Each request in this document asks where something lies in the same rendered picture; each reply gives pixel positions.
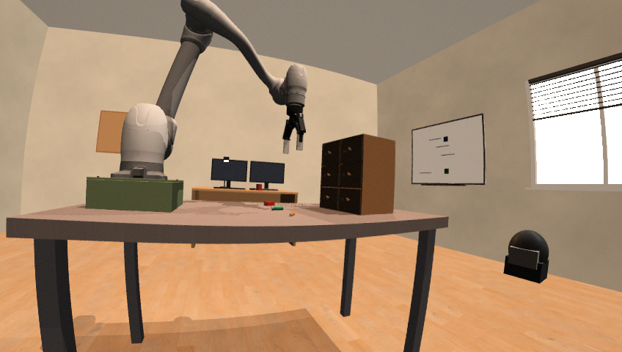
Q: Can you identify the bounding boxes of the dark brown drawer front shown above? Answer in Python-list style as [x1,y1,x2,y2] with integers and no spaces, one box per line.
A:
[321,165,339,186]
[340,163,362,187]
[338,188,361,213]
[340,136,362,162]
[321,187,338,209]
[322,142,340,164]

